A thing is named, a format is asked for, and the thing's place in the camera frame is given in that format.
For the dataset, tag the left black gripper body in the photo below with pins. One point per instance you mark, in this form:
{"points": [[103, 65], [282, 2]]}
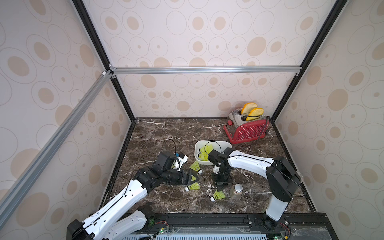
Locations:
{"points": [[180, 179]]}

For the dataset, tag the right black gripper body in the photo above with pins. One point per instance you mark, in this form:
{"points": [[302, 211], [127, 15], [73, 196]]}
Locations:
{"points": [[222, 181]]}

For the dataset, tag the yellow shuttlecock four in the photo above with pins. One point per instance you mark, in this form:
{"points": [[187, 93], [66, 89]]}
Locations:
{"points": [[194, 186]]}

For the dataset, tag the yellow shuttlecock one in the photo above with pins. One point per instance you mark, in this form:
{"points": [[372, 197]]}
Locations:
{"points": [[218, 195]]}

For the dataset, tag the yellow shuttlecock two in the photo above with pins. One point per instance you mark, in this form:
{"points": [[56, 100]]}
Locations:
{"points": [[207, 148]]}

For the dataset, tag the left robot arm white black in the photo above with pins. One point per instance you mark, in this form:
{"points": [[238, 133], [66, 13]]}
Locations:
{"points": [[108, 223]]}

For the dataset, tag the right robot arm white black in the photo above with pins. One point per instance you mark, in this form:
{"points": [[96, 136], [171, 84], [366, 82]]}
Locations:
{"points": [[283, 179]]}

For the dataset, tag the white plastic storage box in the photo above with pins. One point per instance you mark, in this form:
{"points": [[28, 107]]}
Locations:
{"points": [[219, 146]]}

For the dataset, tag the yellow shuttlecock six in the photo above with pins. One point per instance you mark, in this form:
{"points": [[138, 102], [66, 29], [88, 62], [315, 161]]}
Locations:
{"points": [[196, 167]]}

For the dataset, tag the glass spice jar silver lid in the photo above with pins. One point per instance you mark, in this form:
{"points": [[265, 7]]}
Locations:
{"points": [[236, 192]]}

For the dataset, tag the yellow shuttlecock seven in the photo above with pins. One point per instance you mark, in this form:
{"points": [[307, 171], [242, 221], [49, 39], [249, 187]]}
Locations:
{"points": [[203, 156]]}

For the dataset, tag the red toaster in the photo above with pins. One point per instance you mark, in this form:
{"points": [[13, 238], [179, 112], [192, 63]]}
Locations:
{"points": [[240, 131]]}

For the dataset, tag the yellow bread slice front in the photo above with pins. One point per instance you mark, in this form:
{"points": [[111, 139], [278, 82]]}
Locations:
{"points": [[254, 114]]}

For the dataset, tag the yellow bread slice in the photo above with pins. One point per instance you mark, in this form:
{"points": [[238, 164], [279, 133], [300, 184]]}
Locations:
{"points": [[254, 114], [248, 107]]}

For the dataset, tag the yellow bread slice rear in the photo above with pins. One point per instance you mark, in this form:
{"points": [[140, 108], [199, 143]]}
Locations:
{"points": [[248, 107]]}

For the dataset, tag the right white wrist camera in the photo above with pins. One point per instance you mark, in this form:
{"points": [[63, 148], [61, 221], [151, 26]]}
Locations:
{"points": [[216, 170]]}

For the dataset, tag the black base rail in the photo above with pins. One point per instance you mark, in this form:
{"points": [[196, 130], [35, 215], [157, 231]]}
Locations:
{"points": [[309, 226]]}

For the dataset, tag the aluminium frame bar rear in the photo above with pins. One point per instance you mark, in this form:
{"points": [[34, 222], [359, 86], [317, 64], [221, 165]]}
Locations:
{"points": [[208, 70]]}

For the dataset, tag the aluminium frame bar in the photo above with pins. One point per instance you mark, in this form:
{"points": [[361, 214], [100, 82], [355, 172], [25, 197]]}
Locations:
{"points": [[45, 155], [208, 70]]}

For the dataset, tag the aluminium frame bar left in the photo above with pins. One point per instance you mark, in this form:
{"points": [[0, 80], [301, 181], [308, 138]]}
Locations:
{"points": [[45, 155]]}

